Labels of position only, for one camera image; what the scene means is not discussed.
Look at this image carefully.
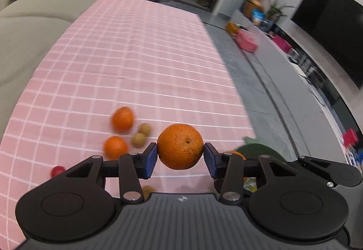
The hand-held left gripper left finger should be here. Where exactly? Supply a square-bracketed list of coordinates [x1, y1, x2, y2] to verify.
[61, 143, 158, 203]

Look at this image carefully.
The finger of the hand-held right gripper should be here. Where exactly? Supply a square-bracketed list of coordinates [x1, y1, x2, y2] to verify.
[285, 155, 359, 188]

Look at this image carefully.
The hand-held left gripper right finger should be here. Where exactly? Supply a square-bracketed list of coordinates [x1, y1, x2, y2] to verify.
[203, 142, 297, 203]

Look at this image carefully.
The red box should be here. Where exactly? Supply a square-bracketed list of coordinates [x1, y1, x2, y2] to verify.
[342, 129, 360, 152]

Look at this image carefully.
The pink checkered tablecloth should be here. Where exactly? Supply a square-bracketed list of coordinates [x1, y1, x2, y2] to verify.
[0, 0, 256, 242]

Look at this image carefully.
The low white tv cabinet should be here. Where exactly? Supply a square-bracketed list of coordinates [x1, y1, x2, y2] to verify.
[233, 9, 363, 160]

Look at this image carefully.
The pink box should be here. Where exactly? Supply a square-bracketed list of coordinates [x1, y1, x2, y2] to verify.
[237, 30, 259, 54]

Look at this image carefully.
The magenta box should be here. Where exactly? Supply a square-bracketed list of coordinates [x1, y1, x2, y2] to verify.
[274, 37, 292, 53]

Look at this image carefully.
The orange bag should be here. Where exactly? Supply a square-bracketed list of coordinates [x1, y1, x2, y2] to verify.
[225, 22, 240, 35]

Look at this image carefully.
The black television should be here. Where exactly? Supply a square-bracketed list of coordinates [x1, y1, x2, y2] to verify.
[292, 0, 363, 89]

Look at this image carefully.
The blue packet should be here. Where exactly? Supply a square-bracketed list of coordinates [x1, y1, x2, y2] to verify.
[252, 10, 266, 26]

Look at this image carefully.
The green potted plant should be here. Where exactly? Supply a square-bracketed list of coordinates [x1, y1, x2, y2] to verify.
[265, 0, 296, 32]

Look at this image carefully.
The beige sofa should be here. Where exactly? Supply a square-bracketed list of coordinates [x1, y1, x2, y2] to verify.
[0, 0, 122, 137]

